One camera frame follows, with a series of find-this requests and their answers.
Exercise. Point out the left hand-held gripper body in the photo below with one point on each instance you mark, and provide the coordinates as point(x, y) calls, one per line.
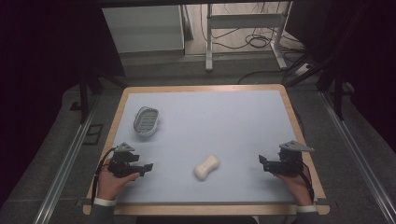
point(122, 163)

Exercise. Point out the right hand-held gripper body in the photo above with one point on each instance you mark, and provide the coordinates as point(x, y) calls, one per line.
point(288, 161)

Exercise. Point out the grey oval soap dish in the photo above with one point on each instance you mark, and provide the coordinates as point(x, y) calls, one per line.
point(146, 120)

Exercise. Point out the white soap bar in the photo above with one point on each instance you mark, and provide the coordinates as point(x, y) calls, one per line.
point(206, 167)

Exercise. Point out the person's left hand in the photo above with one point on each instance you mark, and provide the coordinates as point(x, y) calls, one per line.
point(112, 184)

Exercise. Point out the person's right hand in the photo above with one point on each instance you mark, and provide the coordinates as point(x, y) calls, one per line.
point(297, 188)

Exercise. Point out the black floor socket plate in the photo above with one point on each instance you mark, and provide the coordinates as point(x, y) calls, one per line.
point(93, 133)

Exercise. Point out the light blue table mat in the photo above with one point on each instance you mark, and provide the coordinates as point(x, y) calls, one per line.
point(205, 140)

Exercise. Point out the black stand legs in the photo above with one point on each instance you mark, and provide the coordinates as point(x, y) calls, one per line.
point(90, 90)

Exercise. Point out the black tripod stand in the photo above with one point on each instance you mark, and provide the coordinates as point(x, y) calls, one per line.
point(314, 67)

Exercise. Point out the white metal stand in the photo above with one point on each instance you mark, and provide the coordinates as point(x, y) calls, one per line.
point(243, 28)

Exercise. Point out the white board panel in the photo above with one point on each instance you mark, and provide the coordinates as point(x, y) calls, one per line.
point(144, 28)

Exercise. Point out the metal floor rail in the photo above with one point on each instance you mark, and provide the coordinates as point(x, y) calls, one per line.
point(358, 155)
point(63, 168)

